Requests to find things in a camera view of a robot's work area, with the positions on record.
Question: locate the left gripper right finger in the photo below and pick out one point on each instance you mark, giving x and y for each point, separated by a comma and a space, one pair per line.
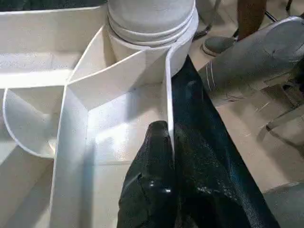
204, 197

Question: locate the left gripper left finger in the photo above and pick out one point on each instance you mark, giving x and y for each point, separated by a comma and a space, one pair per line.
149, 190

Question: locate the white plastic table top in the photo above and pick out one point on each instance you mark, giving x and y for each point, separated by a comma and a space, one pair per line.
47, 71

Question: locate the white plastic table leg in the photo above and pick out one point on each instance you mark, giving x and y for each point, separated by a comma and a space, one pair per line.
152, 16

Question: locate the dark right robot leg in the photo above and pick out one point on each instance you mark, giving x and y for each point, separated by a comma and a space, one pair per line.
256, 52

